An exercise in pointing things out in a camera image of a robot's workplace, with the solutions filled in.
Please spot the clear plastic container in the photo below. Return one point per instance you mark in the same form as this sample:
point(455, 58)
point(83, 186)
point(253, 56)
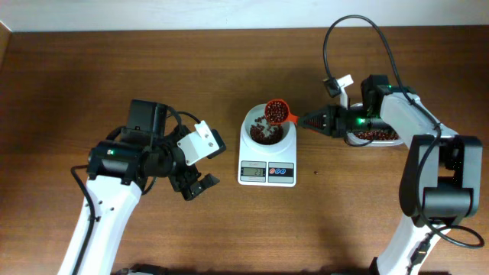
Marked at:
point(353, 139)

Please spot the beans in white bowl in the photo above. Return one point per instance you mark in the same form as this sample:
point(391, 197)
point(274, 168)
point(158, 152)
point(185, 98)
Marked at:
point(264, 133)

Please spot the white digital kitchen scale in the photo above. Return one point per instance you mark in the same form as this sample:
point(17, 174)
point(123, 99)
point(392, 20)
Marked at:
point(256, 169)

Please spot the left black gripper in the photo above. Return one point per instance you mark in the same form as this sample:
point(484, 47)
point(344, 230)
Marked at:
point(178, 182)

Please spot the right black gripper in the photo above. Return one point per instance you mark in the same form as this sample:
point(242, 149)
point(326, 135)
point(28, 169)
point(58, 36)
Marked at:
point(335, 121)

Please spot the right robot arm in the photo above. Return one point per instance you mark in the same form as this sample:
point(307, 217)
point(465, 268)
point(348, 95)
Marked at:
point(441, 180)

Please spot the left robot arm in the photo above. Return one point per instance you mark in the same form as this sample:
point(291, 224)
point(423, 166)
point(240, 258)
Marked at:
point(122, 168)

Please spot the white round bowl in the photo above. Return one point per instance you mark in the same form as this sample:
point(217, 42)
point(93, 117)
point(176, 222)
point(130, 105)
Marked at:
point(288, 133)

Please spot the red adzuki beans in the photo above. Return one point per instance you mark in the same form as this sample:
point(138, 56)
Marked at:
point(377, 135)

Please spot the orange plastic measuring scoop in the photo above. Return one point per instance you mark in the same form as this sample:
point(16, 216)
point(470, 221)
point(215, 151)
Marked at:
point(277, 112)

